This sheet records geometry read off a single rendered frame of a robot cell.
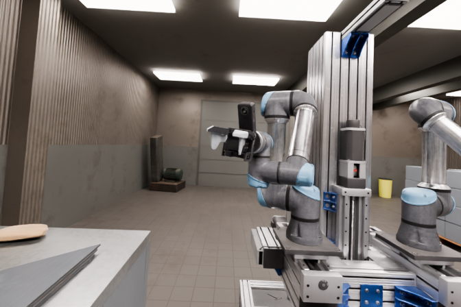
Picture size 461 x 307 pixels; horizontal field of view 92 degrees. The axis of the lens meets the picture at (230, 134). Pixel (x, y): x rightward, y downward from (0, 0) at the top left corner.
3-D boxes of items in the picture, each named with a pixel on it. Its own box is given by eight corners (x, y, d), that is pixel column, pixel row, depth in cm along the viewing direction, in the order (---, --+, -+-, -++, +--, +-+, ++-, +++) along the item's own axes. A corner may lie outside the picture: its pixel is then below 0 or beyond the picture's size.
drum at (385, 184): (386, 195, 739) (386, 177, 742) (395, 198, 701) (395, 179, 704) (374, 195, 739) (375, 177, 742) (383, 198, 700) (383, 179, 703)
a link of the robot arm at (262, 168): (276, 191, 71) (277, 157, 72) (243, 186, 76) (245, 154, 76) (280, 187, 78) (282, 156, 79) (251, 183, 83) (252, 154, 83)
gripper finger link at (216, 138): (204, 149, 52) (230, 151, 59) (208, 125, 52) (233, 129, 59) (195, 147, 54) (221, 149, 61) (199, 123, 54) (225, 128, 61)
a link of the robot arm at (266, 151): (274, 155, 82) (274, 132, 82) (265, 156, 72) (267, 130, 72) (253, 154, 85) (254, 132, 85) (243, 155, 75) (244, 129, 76)
